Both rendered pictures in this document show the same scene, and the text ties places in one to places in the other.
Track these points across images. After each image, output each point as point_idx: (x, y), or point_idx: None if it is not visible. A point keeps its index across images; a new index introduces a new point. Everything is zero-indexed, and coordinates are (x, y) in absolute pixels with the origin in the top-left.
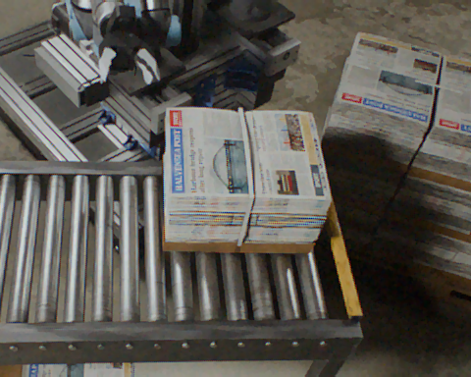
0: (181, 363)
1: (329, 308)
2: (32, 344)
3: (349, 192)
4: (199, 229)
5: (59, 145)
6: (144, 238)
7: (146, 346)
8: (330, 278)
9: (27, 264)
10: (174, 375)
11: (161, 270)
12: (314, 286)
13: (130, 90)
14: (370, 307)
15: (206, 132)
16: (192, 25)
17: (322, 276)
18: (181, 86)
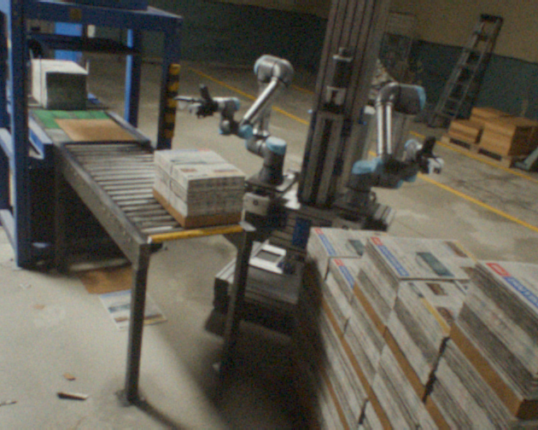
0: (160, 343)
1: (252, 403)
2: (82, 178)
3: (305, 316)
4: (160, 183)
5: (254, 246)
6: (225, 292)
7: (98, 201)
8: (280, 400)
9: (121, 173)
10: (149, 342)
11: (141, 197)
12: (163, 230)
13: (246, 180)
14: (271, 427)
15: (202, 155)
16: (319, 192)
17: (277, 396)
18: (284, 210)
